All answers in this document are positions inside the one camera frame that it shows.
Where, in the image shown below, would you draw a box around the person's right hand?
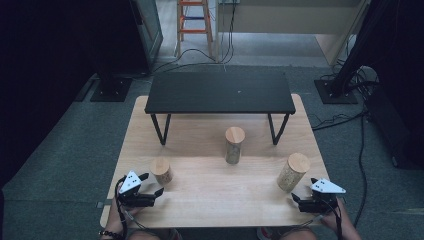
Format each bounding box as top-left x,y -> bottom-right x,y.
320,199 -> 352,235

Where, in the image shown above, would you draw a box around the tall slim glass jar wooden lid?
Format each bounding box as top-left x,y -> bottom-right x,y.
224,126 -> 247,165

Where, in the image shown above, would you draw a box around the beige cabinet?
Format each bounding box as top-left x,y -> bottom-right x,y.
214,0 -> 372,67

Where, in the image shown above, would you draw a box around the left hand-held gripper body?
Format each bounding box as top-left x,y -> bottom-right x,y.
116,170 -> 158,209

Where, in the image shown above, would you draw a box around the red shoe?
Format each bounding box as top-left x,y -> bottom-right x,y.
256,226 -> 273,240

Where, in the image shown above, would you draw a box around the grain-filled glass jar wooden lid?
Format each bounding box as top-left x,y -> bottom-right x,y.
276,152 -> 312,194

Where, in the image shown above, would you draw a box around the long black floor cable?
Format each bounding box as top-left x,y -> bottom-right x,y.
352,113 -> 368,228

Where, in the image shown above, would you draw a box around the left hand-held gripper cable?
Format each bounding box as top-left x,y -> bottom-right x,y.
114,176 -> 149,238

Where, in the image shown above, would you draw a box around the right hand-held gripper cable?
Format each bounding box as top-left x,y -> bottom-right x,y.
289,198 -> 345,240

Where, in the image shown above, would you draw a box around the black hanging cables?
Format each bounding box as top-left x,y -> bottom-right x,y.
218,0 -> 238,65

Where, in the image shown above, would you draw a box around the black slanted stand pole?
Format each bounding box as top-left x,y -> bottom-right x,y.
330,0 -> 396,97

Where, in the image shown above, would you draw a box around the black box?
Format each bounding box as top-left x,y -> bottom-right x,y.
364,84 -> 424,170

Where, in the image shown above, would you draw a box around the wooden step ladder orange braces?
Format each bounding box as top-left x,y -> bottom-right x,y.
175,0 -> 215,58

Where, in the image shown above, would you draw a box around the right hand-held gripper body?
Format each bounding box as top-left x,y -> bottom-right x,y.
298,178 -> 347,215

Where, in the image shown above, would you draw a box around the hand-held gripper cable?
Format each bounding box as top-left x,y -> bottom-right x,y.
114,176 -> 149,238
289,198 -> 345,240

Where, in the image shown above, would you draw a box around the black square stand base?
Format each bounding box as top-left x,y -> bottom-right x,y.
89,76 -> 134,103
313,78 -> 360,105

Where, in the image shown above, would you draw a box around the person's left hand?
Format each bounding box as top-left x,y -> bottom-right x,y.
107,195 -> 145,234

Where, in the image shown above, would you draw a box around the dark bead bracelet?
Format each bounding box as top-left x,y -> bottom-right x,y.
98,229 -> 125,240

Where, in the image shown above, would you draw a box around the person's right leg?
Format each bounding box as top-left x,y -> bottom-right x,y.
275,227 -> 318,240

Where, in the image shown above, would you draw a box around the short glass jar wooden lid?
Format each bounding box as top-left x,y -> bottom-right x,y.
149,156 -> 175,186

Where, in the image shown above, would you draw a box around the dark glass-fronted cabinet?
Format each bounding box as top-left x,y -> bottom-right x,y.
127,0 -> 165,74

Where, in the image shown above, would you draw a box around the tangle of black cables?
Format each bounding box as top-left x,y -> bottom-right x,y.
319,59 -> 382,96

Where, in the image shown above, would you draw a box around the person's left leg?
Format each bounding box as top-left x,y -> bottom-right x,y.
127,227 -> 183,240

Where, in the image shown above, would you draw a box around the black shelf with metal legs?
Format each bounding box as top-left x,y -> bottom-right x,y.
143,71 -> 297,147

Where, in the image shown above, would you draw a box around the person's leg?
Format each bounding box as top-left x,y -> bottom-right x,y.
275,227 -> 318,240
127,227 -> 183,240

